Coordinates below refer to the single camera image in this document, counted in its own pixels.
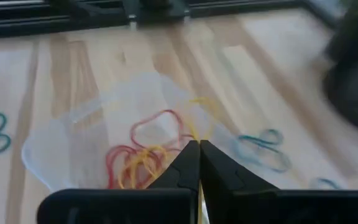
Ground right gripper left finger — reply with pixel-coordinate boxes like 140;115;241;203
37;140;201;224

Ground clear plastic bag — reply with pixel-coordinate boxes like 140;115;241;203
21;71;239;194

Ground black aluminium table frame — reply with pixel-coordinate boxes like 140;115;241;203
0;0;347;40

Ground yellow rubber band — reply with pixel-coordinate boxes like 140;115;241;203
117;145;169;190
186;96;219;224

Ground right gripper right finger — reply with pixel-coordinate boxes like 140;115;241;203
201;140;358;224

